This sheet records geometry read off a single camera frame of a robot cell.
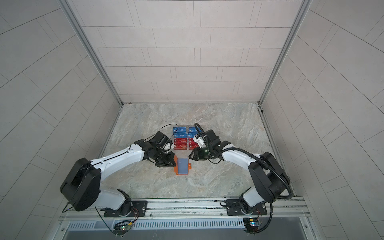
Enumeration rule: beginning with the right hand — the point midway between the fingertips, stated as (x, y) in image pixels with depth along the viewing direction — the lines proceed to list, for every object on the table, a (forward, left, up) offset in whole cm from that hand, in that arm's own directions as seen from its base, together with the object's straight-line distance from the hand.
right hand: (191, 158), depth 81 cm
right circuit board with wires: (-30, -27, -8) cm, 41 cm away
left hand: (-2, +6, -1) cm, 7 cm away
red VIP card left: (+13, +6, -1) cm, 15 cm away
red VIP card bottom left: (+10, +6, -3) cm, 12 cm away
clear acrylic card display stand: (+17, +2, +2) cm, 18 cm away
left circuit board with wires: (-28, +32, -5) cm, 42 cm away
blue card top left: (+18, +6, +3) cm, 20 cm away
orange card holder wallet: (-4, +8, -1) cm, 9 cm away
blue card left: (+16, +6, +1) cm, 17 cm away
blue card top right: (+18, -2, +3) cm, 18 cm away
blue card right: (+16, -1, 0) cm, 16 cm away
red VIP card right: (+13, 0, -2) cm, 13 cm away
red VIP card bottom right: (+10, -1, -4) cm, 11 cm away
